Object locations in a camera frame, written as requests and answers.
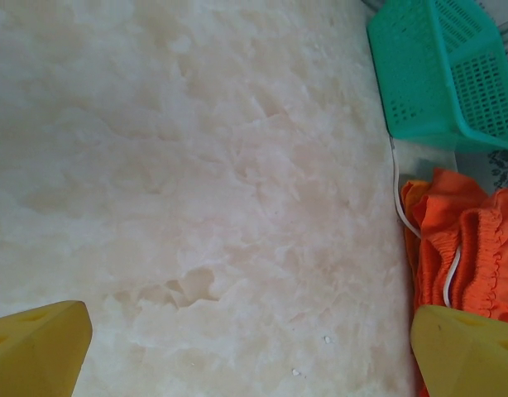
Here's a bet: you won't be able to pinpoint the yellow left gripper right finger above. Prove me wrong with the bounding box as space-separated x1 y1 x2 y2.
410 304 508 397

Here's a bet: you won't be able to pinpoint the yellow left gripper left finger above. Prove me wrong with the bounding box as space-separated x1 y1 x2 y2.
0 300 93 397

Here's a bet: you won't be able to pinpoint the light orange shorts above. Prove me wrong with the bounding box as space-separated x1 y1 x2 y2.
400 178 429 307

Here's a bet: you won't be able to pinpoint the red-orange shorts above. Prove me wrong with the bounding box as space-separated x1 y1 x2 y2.
410 167 508 397

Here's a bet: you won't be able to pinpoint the teal plastic basket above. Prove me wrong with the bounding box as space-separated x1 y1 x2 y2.
366 0 508 155

